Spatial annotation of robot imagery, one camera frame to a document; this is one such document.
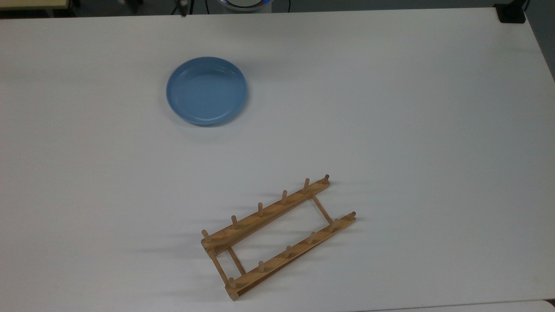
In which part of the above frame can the black table clamp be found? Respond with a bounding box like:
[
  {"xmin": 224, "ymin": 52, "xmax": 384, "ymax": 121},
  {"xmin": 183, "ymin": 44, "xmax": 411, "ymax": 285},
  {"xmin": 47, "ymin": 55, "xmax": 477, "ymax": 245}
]
[{"xmin": 493, "ymin": 0, "xmax": 530, "ymax": 24}]

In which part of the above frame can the light wooden desk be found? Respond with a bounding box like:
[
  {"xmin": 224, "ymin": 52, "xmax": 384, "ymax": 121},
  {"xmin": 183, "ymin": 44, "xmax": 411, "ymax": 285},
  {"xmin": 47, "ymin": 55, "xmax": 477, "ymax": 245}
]
[{"xmin": 0, "ymin": 0, "xmax": 70, "ymax": 10}]

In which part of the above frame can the wooden plate rack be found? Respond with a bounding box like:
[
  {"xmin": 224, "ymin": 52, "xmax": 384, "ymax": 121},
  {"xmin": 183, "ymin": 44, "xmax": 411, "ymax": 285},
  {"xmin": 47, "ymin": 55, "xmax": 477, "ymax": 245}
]
[{"xmin": 201, "ymin": 174, "xmax": 357, "ymax": 302}]

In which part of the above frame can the blue round plate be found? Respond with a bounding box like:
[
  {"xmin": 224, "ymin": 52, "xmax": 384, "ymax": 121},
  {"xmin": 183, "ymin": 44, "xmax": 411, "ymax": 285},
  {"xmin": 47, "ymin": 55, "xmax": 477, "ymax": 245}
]
[{"xmin": 166, "ymin": 56, "xmax": 248, "ymax": 127}]

